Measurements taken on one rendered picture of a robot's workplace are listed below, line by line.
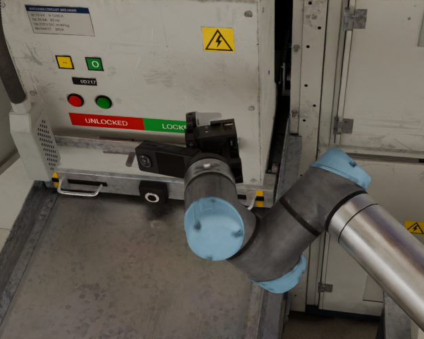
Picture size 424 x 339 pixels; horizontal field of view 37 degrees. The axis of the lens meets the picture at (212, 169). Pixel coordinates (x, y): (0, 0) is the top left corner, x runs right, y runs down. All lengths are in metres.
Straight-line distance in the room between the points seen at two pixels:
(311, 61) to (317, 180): 0.63
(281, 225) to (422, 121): 0.75
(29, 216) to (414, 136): 0.91
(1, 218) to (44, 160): 0.88
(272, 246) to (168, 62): 0.47
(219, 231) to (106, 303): 0.58
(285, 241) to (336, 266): 1.14
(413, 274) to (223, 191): 0.26
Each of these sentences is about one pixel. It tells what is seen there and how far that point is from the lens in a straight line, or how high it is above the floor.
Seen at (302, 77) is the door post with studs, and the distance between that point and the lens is 1.50.
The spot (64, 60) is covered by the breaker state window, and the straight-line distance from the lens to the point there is 1.28.
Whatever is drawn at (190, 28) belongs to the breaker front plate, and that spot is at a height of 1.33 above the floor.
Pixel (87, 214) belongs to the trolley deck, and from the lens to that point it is 1.51.
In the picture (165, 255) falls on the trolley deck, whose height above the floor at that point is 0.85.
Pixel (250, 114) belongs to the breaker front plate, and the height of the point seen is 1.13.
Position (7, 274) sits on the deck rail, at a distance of 1.46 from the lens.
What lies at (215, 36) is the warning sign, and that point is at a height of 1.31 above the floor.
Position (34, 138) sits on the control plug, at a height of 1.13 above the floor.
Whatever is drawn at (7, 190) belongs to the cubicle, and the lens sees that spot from 2.07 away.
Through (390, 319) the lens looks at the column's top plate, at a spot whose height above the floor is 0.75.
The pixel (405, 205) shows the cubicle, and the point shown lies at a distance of 1.77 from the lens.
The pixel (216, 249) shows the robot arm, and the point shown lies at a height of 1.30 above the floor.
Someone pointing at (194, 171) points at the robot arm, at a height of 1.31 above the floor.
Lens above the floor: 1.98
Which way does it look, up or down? 47 degrees down
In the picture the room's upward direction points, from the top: 6 degrees counter-clockwise
